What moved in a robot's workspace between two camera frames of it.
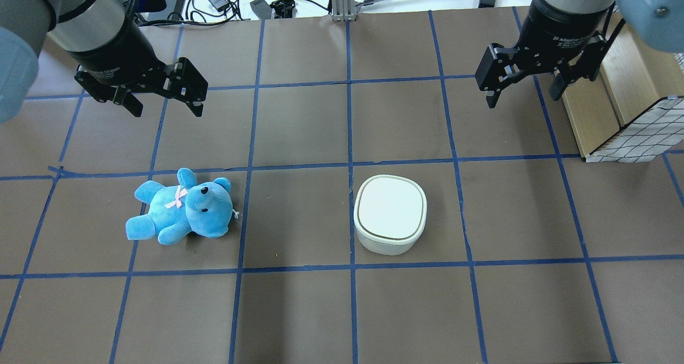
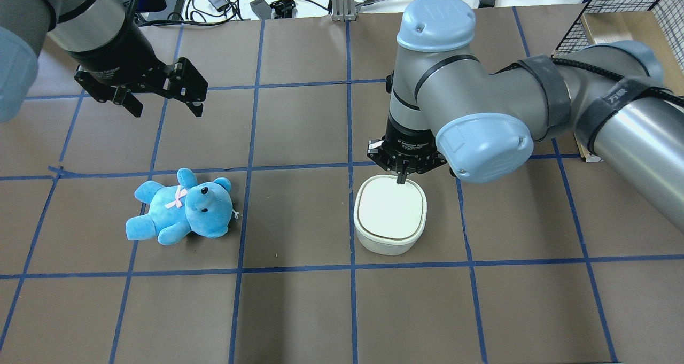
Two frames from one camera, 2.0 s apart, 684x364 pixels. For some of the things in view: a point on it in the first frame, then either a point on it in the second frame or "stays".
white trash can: (389, 213) stays
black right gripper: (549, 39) → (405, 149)
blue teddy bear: (204, 209) stays
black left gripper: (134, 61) stays
